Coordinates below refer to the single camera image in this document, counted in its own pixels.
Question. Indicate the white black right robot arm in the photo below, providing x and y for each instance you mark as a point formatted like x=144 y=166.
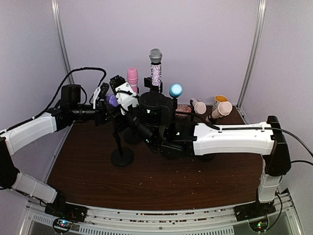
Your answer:
x=151 y=116

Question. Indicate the black pink-mic stand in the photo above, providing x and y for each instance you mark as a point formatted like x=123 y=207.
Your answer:
x=131 y=137

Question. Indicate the glitter silver-head microphone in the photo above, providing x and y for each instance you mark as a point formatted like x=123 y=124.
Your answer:
x=156 y=66

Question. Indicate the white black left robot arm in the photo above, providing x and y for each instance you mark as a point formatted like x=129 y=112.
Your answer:
x=67 y=110

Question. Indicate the black blue-mic stand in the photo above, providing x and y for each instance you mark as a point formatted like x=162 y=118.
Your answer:
x=175 y=105

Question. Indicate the purple microphone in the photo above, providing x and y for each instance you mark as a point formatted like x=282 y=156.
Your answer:
x=112 y=100

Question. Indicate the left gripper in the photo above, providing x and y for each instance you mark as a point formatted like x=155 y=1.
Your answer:
x=100 y=113

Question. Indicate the aluminium left corner post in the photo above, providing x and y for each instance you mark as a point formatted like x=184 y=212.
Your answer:
x=59 y=28

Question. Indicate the black small-mic stand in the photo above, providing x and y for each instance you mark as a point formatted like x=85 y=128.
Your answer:
x=192 y=112

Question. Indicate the patterned ceramic bowl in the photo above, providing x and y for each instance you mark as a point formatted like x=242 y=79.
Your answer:
x=182 y=111

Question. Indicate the pale pink small microphone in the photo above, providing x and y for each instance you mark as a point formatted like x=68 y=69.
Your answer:
x=198 y=106

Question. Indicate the beige pink microphone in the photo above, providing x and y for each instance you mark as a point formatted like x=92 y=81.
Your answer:
x=223 y=109

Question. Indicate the aluminium right corner post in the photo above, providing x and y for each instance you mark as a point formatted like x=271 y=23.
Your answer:
x=259 y=25

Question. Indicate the aluminium front rail base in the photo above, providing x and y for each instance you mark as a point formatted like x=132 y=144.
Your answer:
x=208 y=221

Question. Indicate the white floral mug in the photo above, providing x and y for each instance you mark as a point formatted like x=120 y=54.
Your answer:
x=219 y=98

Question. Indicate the blue-head microphone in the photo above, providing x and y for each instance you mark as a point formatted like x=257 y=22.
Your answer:
x=176 y=90

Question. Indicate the aluminium corner post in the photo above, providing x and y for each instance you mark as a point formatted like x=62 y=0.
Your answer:
x=259 y=25
x=59 y=28

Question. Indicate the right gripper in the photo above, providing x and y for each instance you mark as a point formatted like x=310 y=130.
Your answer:
x=120 y=105

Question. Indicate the black glitter-mic stand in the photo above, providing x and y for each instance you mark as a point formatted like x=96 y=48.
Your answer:
x=149 y=84

